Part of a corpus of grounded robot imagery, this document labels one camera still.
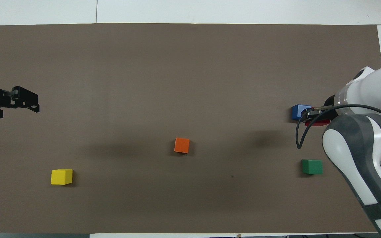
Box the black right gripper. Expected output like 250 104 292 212
301 94 340 121

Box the red cube block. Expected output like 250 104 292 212
305 106 331 127

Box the blue cube block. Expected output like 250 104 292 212
291 104 312 121

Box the green cube block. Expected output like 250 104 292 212
301 159 323 175

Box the yellow cube block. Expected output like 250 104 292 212
51 169 73 186

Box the orange cube block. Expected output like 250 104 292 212
174 137 191 154

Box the brown table mat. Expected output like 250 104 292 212
0 22 381 236

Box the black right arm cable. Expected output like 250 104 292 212
295 104 381 149

